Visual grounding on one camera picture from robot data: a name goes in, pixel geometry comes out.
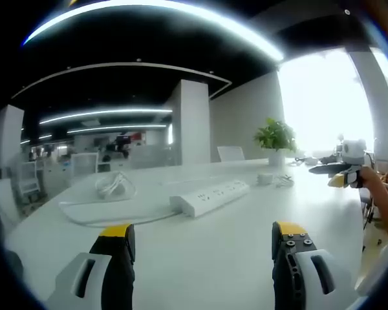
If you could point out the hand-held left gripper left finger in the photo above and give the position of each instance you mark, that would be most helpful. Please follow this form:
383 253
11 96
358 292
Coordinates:
116 271

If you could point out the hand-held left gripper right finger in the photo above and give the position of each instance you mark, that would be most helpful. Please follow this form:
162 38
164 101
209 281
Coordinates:
297 274

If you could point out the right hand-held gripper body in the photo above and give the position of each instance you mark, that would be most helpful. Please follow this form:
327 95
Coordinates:
351 155

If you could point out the white power strip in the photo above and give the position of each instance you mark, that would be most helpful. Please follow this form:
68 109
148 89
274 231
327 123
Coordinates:
210 196

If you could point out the white desk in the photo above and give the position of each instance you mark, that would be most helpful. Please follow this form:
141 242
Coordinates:
187 226

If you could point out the person's right hand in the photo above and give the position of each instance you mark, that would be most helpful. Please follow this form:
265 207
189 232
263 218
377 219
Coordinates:
370 181

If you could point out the black flat object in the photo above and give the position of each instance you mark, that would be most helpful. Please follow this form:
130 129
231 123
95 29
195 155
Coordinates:
326 168

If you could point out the green potted plant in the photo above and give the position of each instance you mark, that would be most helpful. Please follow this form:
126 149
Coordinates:
275 139

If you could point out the white office chair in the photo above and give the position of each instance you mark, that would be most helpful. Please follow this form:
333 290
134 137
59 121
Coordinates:
27 181
84 166
231 153

